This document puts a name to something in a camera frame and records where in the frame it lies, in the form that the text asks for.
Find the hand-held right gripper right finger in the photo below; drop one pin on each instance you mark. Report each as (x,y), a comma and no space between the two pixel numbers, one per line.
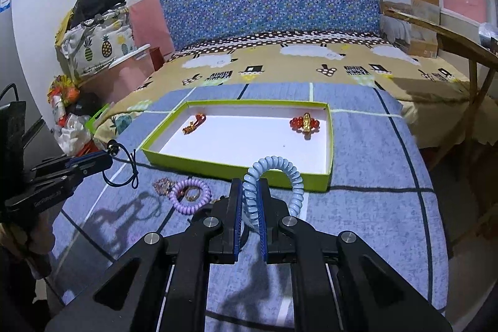
(264,227)

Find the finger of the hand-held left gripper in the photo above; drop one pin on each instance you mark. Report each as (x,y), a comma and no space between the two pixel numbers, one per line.
(83,161)
(66,178)

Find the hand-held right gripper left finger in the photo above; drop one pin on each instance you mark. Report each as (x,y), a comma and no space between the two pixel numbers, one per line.
(235,223)

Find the green cardboard tray box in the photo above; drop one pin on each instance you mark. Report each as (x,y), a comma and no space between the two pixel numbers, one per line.
(241,137)

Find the person's left hand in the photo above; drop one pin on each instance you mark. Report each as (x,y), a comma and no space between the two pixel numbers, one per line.
(39,234)

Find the white plastic bag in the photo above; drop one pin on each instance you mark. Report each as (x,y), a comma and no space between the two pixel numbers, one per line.
(72,133)

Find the black plastic bag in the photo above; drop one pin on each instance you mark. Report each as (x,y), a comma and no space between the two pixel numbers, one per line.
(87,104)

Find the orange yellow snack bag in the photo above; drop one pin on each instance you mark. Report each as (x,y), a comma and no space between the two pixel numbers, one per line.
(64,91)

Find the pink storage bin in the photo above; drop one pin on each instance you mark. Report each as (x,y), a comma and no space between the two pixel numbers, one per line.
(116,81)

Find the grey refrigerator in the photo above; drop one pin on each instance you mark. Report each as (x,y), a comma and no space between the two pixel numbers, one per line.
(11,44)

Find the blue grid blanket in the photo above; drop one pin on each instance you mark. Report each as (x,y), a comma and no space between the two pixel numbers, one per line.
(369,180)

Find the white bin lid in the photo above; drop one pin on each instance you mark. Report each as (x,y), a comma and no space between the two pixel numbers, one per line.
(132,54)

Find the pineapple print bag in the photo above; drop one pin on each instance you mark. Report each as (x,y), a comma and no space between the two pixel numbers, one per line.
(97,44)

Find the tan sheep print bedsheet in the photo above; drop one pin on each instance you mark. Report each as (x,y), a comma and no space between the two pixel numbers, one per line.
(291,61)

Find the wooden folding table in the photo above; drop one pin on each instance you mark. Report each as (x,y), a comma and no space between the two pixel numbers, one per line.
(459,40)

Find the clear plastic bag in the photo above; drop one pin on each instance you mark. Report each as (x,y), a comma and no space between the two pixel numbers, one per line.
(489,36)

